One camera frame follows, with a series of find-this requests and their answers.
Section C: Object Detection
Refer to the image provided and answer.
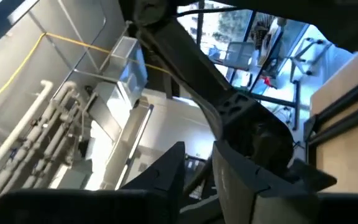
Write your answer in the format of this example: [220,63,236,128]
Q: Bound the black aluminium table frame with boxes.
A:
[303,70,358,162]

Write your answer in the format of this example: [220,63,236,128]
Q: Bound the yellow cable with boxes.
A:
[0,32,172,118]

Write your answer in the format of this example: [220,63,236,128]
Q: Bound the white ceiling pipe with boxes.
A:
[0,80,54,187]

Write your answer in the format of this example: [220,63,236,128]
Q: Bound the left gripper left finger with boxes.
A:
[0,141,186,224]

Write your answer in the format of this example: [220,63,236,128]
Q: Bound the grey mesh chair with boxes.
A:
[222,40,256,71]

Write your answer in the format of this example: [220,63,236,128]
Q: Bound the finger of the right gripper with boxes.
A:
[286,158,337,192]

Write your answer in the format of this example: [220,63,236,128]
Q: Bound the grey ceiling pipe bundle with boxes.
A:
[0,80,90,218]

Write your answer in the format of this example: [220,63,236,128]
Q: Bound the grey step stool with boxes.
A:
[289,37,334,77]

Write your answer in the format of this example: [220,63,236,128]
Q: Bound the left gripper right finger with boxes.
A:
[213,140,358,224]

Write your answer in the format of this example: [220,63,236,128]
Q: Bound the metal air duct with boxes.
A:
[73,35,149,144]

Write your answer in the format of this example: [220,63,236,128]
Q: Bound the ceiling tube light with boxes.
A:
[115,104,155,190]

